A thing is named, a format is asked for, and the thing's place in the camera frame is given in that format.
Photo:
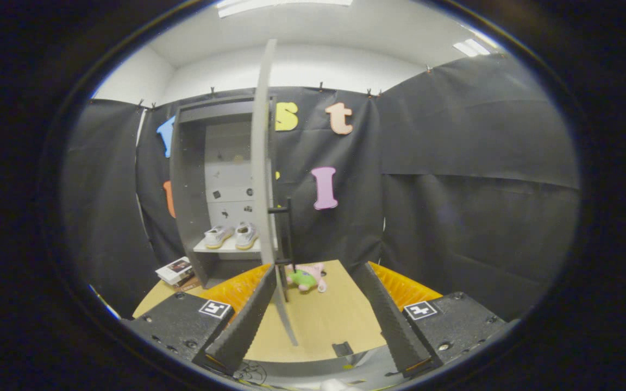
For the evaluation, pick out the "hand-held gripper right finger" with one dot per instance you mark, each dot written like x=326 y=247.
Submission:
x=392 y=326

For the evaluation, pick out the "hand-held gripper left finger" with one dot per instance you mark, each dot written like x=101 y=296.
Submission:
x=248 y=326

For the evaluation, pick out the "white shoe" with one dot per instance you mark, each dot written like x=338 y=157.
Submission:
x=246 y=236
x=218 y=236

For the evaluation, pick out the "grey shoe cabinet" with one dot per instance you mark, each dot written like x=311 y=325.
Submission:
x=188 y=206

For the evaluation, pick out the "green and pink plush toy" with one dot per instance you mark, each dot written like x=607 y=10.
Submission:
x=305 y=279

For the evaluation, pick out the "white book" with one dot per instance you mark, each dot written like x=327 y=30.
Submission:
x=174 y=270

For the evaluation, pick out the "black backdrop cloth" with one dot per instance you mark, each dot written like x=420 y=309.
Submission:
x=454 y=217

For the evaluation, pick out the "short ceiling light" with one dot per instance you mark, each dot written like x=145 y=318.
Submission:
x=471 y=48

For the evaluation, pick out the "long ceiling light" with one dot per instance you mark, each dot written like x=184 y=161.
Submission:
x=280 y=4

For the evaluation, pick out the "small black table bracket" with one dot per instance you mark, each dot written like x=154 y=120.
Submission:
x=343 y=349

